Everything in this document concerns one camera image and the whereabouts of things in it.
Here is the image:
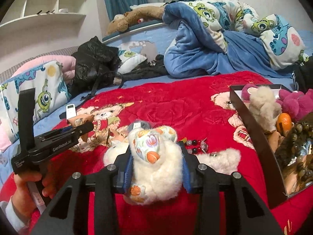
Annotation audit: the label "white wrist strap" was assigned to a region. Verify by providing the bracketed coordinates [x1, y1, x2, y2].
[26, 181, 47, 213]

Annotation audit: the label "grey fluffy hair clip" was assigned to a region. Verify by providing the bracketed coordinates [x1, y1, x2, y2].
[198, 148, 241, 174]

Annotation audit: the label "white remote control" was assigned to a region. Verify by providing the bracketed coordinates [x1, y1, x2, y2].
[67, 104, 77, 120]

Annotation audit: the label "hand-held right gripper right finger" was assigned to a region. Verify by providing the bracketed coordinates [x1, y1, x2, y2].
[180, 144, 284, 235]

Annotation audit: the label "crystal bead bracelet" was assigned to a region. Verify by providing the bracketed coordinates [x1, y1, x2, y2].
[181, 138, 211, 155]

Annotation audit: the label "white plush toy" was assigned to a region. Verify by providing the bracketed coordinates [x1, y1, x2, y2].
[103, 125, 184, 205]

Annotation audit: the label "person's left forearm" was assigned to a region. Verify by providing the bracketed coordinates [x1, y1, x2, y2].
[0, 199, 31, 233]

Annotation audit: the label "pink plush toy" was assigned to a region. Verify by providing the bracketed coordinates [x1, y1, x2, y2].
[241, 83, 313, 123]

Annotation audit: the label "white wall shelf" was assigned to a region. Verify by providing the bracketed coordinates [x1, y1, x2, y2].
[0, 0, 94, 61]

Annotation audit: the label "black cardboard box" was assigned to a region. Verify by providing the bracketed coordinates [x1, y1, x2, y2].
[229, 84, 313, 210]

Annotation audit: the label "white plush goose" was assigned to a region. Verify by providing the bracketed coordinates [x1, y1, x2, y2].
[130, 2, 169, 10]

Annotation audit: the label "brown plush dog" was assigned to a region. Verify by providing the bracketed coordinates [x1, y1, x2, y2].
[106, 6, 167, 36]

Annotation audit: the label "large cartoon pillow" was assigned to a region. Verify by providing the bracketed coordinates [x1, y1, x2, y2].
[0, 60, 71, 137]

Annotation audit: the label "orange tangerine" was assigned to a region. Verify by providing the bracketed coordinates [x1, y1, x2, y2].
[277, 113, 292, 134]

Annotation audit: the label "grey photo card packet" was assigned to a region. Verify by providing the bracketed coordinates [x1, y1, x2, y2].
[131, 121, 151, 131]

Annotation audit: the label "blue bed sheet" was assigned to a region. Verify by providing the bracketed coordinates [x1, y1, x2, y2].
[32, 28, 313, 137]

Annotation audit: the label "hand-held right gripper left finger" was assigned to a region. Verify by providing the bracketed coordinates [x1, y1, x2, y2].
[32, 149, 132, 235]

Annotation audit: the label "dark clothes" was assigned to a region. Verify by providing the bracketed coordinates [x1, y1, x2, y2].
[117, 55, 169, 81]

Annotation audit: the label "small cartoon pillow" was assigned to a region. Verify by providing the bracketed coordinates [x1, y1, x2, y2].
[119, 42, 147, 74]

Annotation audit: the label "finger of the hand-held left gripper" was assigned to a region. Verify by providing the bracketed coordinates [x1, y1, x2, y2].
[38, 122, 94, 140]
[40, 127, 94, 145]

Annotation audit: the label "black jacket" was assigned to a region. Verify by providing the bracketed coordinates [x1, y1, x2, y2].
[292, 56, 313, 92]
[71, 36, 121, 98]

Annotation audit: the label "blue cartoon quilt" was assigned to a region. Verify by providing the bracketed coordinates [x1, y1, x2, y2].
[163, 0, 310, 79]

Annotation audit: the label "person's left hand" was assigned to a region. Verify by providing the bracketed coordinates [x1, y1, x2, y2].
[14, 163, 55, 211]

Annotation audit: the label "red printed blanket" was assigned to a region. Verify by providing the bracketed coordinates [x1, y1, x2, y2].
[5, 70, 313, 235]

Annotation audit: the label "pink cushion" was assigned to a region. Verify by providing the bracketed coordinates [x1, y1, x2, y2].
[12, 55, 76, 84]

